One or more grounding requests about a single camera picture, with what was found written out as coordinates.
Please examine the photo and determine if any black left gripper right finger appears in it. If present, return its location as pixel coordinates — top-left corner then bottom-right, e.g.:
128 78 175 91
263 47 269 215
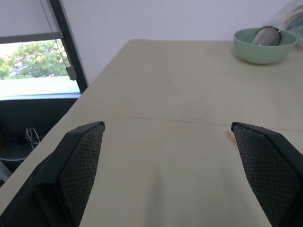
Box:
231 122 303 227

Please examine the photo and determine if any black window frame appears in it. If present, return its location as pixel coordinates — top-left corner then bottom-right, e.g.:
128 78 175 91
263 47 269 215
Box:
0 0 89 102

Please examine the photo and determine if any clear plastic bag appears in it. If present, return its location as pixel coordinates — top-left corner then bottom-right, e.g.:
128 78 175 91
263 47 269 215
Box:
262 0 303 49

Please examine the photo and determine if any white roller blind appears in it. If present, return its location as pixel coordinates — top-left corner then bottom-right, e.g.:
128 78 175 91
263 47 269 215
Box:
0 0 64 44

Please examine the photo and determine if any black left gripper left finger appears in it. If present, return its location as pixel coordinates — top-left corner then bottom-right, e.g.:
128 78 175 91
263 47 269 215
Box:
0 121 106 227

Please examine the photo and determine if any green ceramic bowl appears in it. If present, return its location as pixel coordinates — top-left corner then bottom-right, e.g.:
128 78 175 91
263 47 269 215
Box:
233 27 298 65

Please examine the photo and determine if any stainless steel cup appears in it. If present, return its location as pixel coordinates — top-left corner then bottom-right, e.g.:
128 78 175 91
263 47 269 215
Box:
251 26 282 46

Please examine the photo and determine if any white cable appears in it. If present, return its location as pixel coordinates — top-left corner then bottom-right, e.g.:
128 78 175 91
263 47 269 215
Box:
25 127 41 150

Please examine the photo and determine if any blind pull chain weight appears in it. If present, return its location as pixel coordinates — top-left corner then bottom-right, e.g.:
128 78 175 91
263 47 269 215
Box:
66 63 78 81

